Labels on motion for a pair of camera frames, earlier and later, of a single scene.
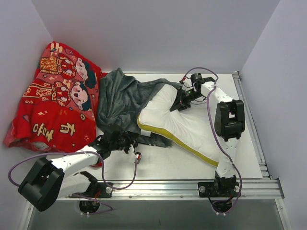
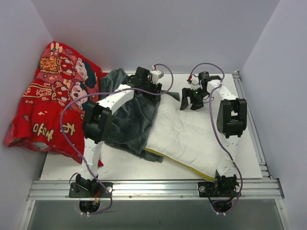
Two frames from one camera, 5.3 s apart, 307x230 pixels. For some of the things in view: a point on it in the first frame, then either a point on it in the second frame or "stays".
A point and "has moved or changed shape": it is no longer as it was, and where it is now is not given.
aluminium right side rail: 249,127 stays
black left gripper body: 125,140 to 153,87
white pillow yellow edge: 192,128 has moved or changed shape
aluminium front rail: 186,190 stays
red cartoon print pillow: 58,110 stays
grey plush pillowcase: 119,98 has moved or changed shape
